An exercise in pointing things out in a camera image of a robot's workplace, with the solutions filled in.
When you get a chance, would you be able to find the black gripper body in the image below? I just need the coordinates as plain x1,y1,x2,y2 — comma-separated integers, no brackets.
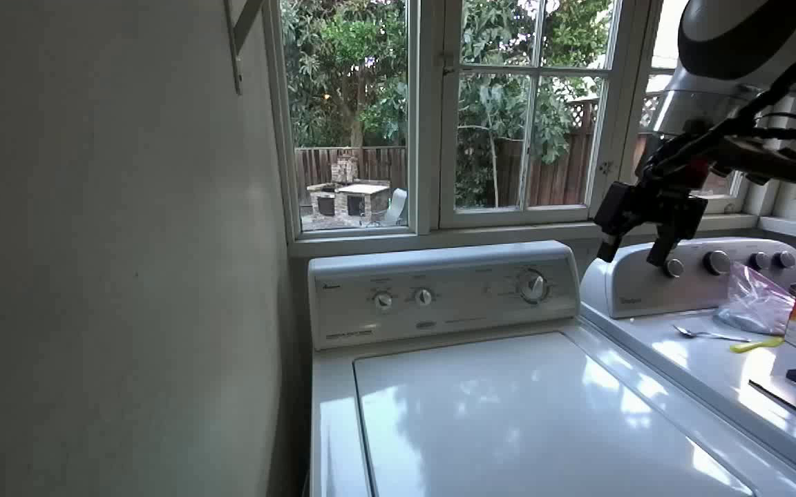
590,149,724,236

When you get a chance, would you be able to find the white dryer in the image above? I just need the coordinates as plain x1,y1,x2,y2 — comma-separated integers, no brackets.
578,236,796,492

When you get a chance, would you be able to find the metal spoon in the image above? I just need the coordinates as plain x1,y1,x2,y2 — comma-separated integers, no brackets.
673,324,752,345

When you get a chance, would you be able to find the wooden garden fence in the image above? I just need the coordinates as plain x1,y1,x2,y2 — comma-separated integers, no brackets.
289,95,731,211

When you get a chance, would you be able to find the large round washer dial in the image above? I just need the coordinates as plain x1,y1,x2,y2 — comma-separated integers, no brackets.
517,269,552,306

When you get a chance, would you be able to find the clear plastic bag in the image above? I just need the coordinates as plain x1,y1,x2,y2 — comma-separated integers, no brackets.
715,262,796,336

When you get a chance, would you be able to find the small yellow utensil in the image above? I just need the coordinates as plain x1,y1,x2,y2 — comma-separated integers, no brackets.
730,334,787,356

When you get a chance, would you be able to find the white top-load washing machine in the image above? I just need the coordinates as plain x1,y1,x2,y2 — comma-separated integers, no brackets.
304,240,796,497

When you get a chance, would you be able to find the white washer lid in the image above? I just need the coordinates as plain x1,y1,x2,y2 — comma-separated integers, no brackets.
351,328,758,497

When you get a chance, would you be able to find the outdoor patio table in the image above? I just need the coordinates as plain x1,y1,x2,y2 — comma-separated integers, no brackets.
335,180,393,226

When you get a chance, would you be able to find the green garden tree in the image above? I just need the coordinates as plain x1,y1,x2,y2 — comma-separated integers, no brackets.
278,0,615,208

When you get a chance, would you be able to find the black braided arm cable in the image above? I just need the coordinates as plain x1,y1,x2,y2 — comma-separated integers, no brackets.
709,35,796,187

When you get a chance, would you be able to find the white window frame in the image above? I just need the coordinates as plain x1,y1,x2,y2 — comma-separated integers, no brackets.
263,0,796,248

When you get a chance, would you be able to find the metal wall bracket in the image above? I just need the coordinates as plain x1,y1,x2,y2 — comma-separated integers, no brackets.
220,0,267,98

